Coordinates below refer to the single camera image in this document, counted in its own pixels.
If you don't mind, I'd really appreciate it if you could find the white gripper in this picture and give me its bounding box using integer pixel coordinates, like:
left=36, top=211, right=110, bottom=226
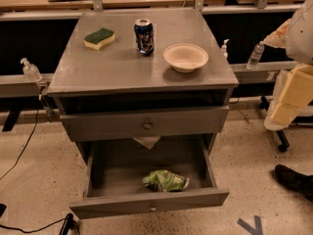
left=263, top=20, right=313, bottom=125

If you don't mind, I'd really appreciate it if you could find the green jalapeno chip bag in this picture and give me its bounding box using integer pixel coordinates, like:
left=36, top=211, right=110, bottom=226
left=142, top=169, right=190, bottom=192

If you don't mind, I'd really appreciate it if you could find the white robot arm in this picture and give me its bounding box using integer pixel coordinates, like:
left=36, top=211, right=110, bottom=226
left=263, top=0, right=313, bottom=130

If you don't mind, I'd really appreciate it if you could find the grey top drawer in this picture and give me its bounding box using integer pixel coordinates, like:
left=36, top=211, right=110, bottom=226
left=61, top=106, right=229, bottom=142

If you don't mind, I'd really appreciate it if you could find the white paper under drawer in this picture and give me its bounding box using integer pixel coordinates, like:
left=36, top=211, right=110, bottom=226
left=135, top=136, right=160, bottom=150

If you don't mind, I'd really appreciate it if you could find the grey drawer cabinet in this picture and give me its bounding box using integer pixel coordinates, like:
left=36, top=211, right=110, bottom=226
left=48, top=9, right=238, bottom=158

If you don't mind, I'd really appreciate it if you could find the grey open middle drawer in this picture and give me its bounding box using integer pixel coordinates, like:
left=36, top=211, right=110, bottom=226
left=70, top=135, right=229, bottom=219

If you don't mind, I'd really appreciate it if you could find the clear water bottle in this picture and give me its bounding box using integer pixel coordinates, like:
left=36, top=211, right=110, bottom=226
left=246, top=41, right=265, bottom=70

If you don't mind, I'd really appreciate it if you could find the black shoe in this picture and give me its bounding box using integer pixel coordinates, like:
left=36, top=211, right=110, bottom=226
left=275, top=164, right=313, bottom=202

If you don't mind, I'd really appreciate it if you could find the small pump bottle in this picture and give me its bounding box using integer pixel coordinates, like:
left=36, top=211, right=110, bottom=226
left=221, top=39, right=229, bottom=59

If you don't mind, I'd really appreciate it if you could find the white paper bowl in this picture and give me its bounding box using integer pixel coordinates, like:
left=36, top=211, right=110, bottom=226
left=163, top=43, right=209, bottom=73

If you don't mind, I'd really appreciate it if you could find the blue soda can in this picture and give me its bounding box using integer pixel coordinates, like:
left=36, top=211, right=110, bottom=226
left=134, top=19, right=154, bottom=56

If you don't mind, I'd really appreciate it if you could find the green yellow sponge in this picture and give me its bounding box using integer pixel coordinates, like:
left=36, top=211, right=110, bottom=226
left=84, top=27, right=115, bottom=51

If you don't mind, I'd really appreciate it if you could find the left hand sanitizer bottle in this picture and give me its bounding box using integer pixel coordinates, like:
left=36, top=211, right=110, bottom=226
left=21, top=58, right=42, bottom=82

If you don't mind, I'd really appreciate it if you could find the black floor cable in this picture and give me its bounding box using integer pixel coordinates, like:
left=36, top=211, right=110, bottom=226
left=0, top=108, right=41, bottom=181

